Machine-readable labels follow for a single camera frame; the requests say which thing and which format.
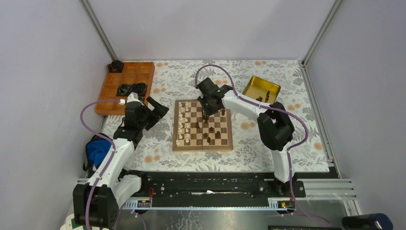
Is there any gold metal tin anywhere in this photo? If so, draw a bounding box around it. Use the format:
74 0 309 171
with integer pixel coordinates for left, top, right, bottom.
243 76 281 104

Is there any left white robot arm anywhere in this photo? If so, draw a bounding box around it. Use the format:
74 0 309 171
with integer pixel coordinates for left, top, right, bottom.
73 93 169 230

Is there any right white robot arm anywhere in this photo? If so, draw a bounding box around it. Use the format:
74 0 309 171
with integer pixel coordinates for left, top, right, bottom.
195 78 294 197

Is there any wooden chess board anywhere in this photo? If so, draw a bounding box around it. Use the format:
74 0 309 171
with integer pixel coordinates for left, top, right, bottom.
172 100 234 152

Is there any floral table cloth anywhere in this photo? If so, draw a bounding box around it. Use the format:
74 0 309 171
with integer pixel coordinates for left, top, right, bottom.
102 60 330 173

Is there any orange compartment tray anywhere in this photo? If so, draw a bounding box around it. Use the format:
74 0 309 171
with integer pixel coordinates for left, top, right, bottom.
99 62 155 104

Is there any black item tray corner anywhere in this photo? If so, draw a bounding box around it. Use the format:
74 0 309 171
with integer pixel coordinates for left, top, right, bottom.
107 60 124 73

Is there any blue cloth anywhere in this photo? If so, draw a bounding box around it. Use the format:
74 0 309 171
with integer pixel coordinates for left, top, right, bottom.
82 133 111 171

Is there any dark cylinder bottle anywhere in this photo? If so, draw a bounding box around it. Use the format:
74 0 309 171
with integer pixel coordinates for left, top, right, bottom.
341 213 394 230

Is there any black cable bundle in tray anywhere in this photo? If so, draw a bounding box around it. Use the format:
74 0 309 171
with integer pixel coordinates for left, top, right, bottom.
116 82 148 97

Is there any black mounting rail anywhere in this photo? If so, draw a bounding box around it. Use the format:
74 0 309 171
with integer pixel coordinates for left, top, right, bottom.
127 171 306 208

